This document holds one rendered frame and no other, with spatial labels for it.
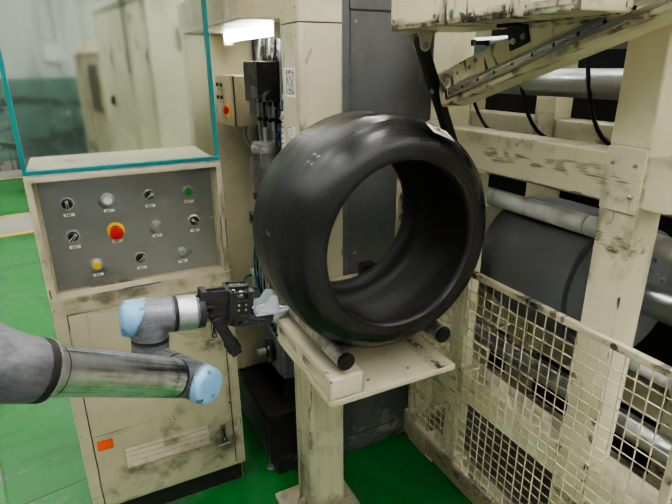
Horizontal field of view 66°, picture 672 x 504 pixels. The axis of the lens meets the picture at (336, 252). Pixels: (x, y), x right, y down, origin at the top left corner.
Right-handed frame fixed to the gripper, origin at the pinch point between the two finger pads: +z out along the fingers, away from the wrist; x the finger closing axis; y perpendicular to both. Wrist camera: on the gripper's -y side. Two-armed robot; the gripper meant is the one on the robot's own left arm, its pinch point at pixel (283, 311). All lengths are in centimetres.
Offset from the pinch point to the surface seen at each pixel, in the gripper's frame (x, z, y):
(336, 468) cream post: 26, 36, -75
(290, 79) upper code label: 32, 10, 52
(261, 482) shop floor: 55, 20, -99
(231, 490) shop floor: 56, 8, -101
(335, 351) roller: -7.5, 10.9, -8.0
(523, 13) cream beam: -22, 35, 68
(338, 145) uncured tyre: -7.7, 6.0, 39.8
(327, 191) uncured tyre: -11.1, 2.9, 30.9
